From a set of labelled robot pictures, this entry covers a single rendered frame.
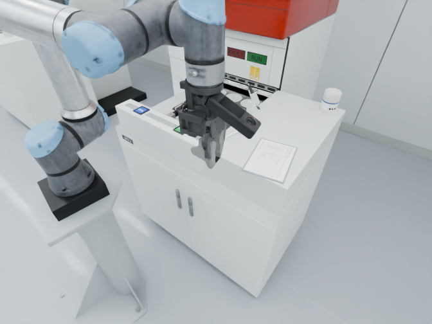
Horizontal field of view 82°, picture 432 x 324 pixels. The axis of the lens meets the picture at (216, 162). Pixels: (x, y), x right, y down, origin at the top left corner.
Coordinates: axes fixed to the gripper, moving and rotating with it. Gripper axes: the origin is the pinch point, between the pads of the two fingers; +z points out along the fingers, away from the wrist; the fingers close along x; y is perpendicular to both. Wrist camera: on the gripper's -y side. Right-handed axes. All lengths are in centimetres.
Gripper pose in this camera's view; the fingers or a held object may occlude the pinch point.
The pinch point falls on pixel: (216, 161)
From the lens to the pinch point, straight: 61.5
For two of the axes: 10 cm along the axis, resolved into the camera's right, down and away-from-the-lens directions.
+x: -4.5, 5.8, -6.9
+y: -9.0, -2.8, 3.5
